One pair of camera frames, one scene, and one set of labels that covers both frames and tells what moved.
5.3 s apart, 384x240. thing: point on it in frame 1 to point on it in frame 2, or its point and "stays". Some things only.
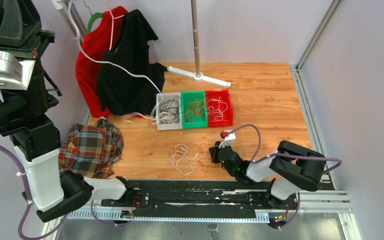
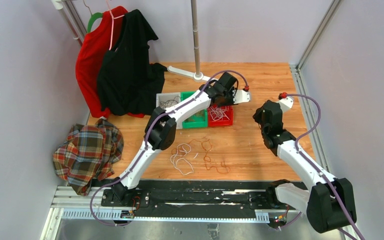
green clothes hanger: x=94 y=17 stays
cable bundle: x=182 y=165 stays
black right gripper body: x=215 y=158 to x=258 y=118
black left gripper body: x=32 y=45 to x=228 y=99
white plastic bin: x=169 y=114 stays
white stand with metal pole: x=198 y=76 stays
